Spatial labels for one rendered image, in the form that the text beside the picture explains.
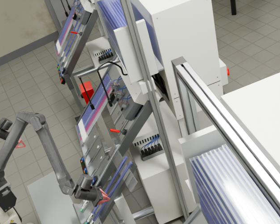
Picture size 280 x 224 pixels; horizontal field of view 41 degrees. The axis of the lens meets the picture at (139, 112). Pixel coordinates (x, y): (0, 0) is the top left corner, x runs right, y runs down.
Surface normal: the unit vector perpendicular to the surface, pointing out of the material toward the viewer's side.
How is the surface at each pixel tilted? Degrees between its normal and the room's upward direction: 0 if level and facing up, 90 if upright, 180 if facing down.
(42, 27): 90
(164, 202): 90
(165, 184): 90
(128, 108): 44
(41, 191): 0
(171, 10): 90
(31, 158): 0
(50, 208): 0
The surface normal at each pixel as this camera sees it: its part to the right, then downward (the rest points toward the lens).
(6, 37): 0.47, 0.48
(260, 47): -0.24, -0.74
